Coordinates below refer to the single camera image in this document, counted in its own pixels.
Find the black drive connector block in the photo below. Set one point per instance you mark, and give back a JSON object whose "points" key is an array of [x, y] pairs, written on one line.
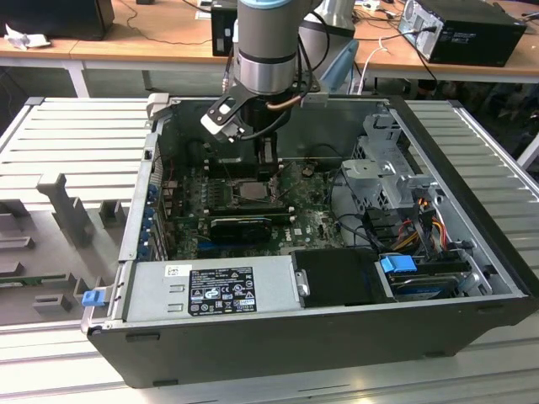
{"points": [[379, 221]]}

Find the green motherboard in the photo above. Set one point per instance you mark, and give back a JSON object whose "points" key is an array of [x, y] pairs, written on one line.
{"points": [[311, 219]]}

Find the black pc tower silver back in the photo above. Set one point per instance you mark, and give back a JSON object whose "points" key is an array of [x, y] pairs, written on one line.
{"points": [[476, 42]]}

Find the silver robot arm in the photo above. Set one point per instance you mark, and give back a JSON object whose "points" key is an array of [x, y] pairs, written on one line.
{"points": [[265, 42]]}

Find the silver cpu locking lever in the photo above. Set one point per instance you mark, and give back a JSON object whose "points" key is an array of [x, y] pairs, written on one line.
{"points": [[228, 172], [284, 168]]}

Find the small black computer box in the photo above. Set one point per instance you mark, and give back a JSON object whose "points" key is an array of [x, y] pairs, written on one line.
{"points": [[219, 29]]}

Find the cpu socket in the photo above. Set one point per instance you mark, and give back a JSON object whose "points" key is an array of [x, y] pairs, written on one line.
{"points": [[232, 191]]}

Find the grey power supply unit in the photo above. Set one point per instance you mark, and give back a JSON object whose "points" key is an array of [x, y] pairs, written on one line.
{"points": [[147, 290]]}

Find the hard disk in blue carrier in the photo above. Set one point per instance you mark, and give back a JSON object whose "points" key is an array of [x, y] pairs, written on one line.
{"points": [[398, 266]]}

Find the black plastic shroud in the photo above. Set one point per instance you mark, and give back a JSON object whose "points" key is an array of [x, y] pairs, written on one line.
{"points": [[337, 278]]}

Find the grey parts rack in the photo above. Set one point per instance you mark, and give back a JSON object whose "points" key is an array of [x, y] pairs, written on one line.
{"points": [[67, 210]]}

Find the grey metal drive cage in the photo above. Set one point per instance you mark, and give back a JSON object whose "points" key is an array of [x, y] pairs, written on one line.
{"points": [[366, 172]]}

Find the blue case latch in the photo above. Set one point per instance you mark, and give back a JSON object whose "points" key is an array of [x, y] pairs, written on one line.
{"points": [[92, 299]]}

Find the grey case corner latch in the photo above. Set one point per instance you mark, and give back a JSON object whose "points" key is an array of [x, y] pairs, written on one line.
{"points": [[156, 105]]}

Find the crumpled white paper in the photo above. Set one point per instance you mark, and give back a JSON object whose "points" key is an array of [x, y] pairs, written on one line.
{"points": [[21, 40]]}

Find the blue card retention clip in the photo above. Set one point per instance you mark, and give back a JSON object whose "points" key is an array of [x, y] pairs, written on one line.
{"points": [[149, 219], [145, 246], [152, 193]]}

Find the wooden desk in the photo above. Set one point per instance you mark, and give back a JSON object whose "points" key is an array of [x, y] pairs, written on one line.
{"points": [[126, 46], [391, 54]]}

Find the black open pc case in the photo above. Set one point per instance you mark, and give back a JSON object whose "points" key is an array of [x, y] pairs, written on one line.
{"points": [[252, 357]]}

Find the coin cell battery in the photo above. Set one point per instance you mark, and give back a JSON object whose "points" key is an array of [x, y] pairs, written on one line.
{"points": [[307, 169]]}

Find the black ram slot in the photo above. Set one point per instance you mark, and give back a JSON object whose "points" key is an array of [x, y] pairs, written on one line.
{"points": [[252, 215], [227, 163], [227, 172], [244, 207]]}

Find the large black computer case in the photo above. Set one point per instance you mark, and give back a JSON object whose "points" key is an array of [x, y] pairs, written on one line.
{"points": [[54, 21]]}

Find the green ram stick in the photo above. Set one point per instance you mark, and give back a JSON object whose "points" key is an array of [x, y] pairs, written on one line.
{"points": [[33, 280]]}

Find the pale blue teach pendant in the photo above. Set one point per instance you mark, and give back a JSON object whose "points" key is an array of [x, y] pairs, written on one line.
{"points": [[343, 63]]}

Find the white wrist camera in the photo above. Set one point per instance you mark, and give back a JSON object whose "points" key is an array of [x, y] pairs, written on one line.
{"points": [[210, 120]]}

